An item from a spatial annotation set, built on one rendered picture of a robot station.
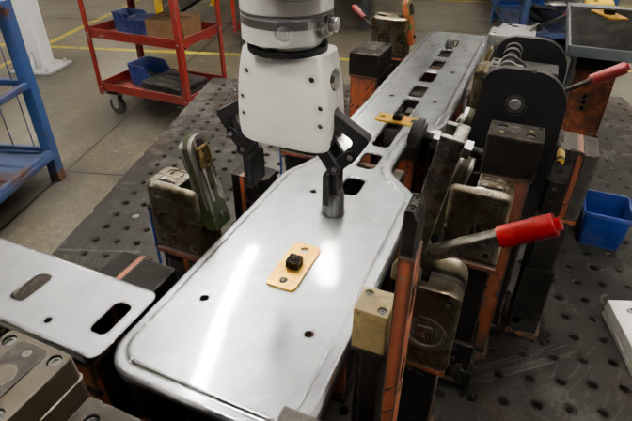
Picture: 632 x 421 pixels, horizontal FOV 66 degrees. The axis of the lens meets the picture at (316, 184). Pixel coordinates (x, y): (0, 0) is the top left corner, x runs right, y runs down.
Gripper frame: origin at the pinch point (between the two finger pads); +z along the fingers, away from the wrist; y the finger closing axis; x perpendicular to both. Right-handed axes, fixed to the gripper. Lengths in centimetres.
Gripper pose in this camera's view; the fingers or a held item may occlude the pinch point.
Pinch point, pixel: (292, 183)
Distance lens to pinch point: 53.6
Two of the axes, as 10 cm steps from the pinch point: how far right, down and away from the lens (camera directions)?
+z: 0.0, 8.5, 5.3
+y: -9.2, -2.1, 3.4
